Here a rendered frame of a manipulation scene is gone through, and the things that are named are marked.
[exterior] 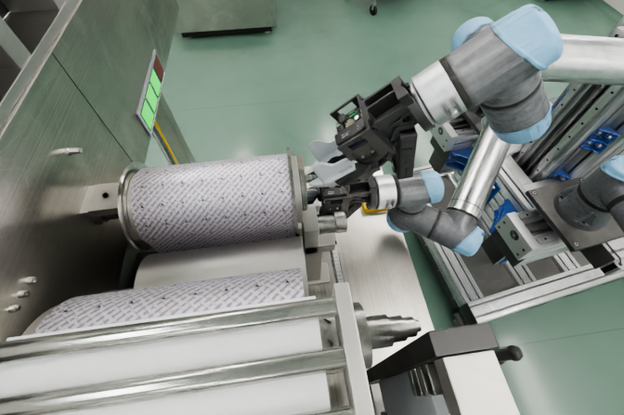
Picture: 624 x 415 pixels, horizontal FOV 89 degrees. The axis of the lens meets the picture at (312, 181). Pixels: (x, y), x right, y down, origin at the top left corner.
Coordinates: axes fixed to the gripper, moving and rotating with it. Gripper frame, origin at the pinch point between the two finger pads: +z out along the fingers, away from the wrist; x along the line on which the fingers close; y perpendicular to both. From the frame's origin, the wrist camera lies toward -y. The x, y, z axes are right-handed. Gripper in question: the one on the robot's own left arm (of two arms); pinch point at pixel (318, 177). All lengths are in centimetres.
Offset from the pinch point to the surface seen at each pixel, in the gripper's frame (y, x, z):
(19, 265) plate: 29.6, 13.7, 23.1
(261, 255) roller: 3.9, 11.2, 10.3
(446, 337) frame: 9.5, 28.1, -15.2
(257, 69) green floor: -84, -214, 98
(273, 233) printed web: 1.2, 6.7, 9.9
